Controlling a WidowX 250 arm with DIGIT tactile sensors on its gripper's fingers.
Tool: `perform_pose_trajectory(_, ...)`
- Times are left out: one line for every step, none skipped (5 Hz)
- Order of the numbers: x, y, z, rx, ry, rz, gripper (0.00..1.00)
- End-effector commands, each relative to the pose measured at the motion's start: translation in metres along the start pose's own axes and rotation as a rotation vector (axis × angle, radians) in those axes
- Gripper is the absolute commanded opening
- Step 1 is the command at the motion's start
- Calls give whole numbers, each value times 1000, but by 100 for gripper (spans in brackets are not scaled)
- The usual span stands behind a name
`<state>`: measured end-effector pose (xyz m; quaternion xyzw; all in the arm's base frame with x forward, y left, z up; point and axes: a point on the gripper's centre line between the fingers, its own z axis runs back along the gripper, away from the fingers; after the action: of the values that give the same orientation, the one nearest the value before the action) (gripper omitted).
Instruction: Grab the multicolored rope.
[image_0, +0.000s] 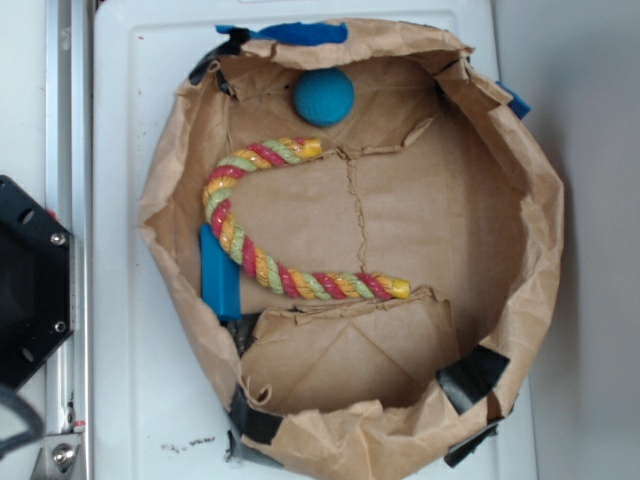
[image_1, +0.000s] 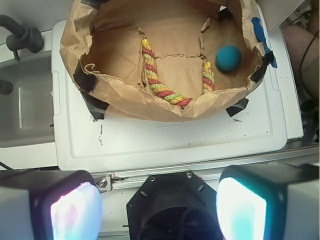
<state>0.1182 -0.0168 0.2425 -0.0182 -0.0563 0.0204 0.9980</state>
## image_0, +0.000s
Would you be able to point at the brown paper bag bin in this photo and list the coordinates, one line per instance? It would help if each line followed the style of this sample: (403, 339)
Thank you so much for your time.
(431, 178)

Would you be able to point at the white plastic tray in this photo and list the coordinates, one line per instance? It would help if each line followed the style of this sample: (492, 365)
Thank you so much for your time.
(155, 414)

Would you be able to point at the black tape piece bottom left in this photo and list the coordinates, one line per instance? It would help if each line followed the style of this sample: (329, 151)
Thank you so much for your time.
(257, 426)

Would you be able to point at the blue tape strip top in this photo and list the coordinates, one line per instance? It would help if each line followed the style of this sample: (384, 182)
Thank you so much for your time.
(298, 34)

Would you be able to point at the blue rubber ball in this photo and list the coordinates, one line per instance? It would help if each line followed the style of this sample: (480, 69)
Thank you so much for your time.
(324, 97)

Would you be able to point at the black tape piece top left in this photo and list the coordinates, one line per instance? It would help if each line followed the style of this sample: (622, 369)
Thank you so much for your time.
(232, 47)

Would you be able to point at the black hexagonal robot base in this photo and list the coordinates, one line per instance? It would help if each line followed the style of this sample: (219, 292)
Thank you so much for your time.
(35, 285)

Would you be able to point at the multicolored twisted rope toy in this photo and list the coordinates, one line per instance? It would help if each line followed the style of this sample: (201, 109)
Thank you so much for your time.
(254, 261)

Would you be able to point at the aluminium extrusion rail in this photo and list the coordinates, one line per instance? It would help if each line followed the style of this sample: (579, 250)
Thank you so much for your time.
(69, 194)

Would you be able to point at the blue rectangular block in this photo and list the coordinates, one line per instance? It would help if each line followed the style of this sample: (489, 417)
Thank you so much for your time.
(220, 276)

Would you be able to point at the black tape piece bottom right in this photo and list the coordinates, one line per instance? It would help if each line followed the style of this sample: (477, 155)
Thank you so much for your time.
(460, 451)

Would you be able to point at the metal corner bracket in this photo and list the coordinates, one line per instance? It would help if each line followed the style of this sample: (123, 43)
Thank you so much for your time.
(57, 458)

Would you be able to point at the black tape piece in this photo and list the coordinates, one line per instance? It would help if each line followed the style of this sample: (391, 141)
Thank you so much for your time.
(460, 451)
(257, 426)
(232, 47)
(470, 379)

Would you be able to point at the blue tape piece right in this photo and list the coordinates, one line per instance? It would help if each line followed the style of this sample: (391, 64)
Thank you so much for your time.
(517, 105)

